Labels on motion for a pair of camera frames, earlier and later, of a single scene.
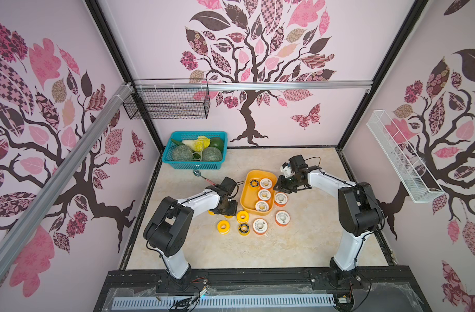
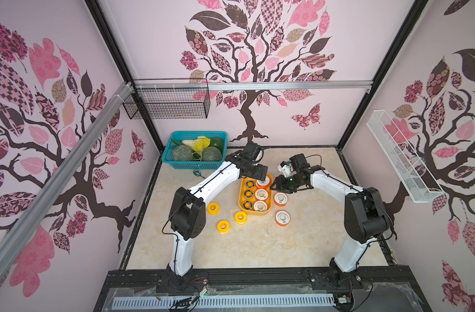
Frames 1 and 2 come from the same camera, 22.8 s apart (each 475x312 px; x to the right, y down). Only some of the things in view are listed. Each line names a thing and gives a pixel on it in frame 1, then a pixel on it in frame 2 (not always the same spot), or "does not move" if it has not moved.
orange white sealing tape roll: (282, 218) does not move
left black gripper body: (228, 208) → (254, 171)
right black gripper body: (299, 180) does not move
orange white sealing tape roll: (259, 226) → (262, 184)
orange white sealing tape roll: (264, 194) does not move
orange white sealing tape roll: (281, 199) does not move
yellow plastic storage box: (257, 191) does not move
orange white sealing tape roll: (261, 206) does not move
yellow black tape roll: (244, 229) → (247, 205)
